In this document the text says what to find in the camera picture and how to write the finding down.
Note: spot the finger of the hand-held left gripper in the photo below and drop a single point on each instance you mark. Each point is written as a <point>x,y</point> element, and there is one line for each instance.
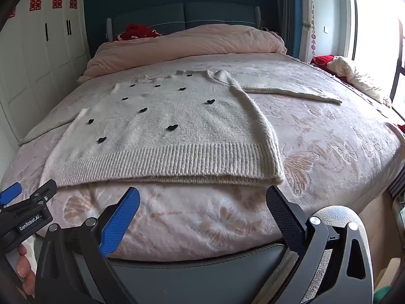
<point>42,193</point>
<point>11,191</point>

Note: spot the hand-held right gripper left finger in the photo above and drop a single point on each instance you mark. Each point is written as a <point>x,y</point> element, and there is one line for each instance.
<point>121,221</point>

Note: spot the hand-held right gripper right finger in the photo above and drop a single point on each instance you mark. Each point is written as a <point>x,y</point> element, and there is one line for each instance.
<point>281,215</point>

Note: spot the cream sweater with black hearts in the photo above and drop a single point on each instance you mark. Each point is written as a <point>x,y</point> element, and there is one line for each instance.
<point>177,133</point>

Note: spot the person's left hand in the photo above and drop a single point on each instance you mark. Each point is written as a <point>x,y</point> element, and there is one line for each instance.
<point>25,269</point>

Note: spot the pink butterfly printed blanket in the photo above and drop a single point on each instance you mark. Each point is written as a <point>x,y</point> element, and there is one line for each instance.
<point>316,139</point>

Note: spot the dark ribbed object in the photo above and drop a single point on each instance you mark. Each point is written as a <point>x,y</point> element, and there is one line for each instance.
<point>397,185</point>

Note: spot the white wardrobe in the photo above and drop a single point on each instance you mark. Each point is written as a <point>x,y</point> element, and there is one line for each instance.
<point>41,69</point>

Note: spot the green object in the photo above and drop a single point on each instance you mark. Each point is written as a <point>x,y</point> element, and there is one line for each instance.
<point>382,293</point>

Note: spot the red cloth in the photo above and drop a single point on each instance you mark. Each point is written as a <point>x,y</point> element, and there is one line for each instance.
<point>321,60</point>

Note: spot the red pillow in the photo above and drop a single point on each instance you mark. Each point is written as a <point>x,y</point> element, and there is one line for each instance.
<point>137,31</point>

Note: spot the pink duvet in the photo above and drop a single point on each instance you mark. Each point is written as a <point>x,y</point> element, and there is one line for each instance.
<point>189,46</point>

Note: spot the grey blue curtain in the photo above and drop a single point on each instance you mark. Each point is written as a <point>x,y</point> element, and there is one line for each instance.
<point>288,12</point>

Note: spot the blue padded headboard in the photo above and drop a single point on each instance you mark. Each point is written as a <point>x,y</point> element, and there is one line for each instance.
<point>218,15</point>

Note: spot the window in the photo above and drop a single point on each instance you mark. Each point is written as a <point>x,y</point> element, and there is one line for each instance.
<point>379,22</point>

